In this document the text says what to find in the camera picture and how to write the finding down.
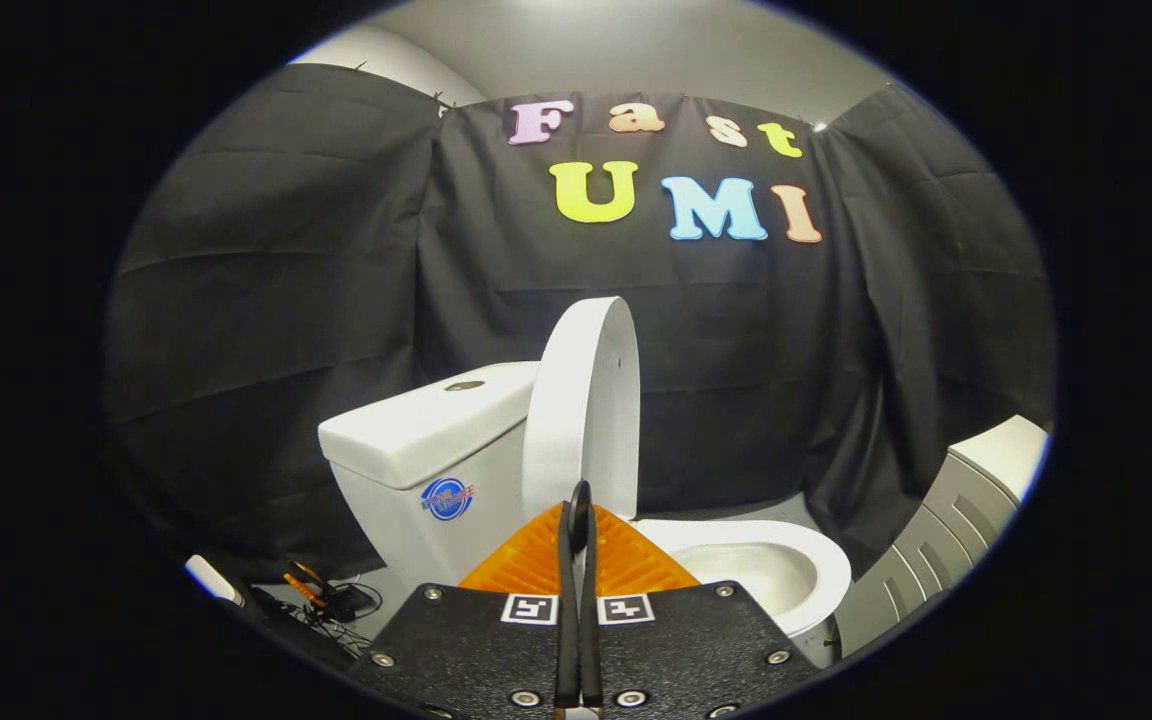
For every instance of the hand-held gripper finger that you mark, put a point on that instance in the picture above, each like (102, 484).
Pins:
(588, 630)
(567, 620)

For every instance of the white toilet lid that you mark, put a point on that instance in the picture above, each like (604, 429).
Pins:
(581, 400)

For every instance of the white ceramic toilet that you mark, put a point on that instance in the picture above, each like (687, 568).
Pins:
(416, 440)

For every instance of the white toilet seat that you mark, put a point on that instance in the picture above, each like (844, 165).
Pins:
(826, 565)

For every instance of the orange black tool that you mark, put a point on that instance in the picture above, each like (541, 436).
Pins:
(321, 592)

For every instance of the small white bar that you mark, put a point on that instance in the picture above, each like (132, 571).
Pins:
(214, 581)

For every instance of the white grey cabinet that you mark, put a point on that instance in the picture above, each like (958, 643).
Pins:
(946, 530)

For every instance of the black backdrop cloth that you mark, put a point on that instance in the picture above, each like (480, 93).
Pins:
(286, 300)

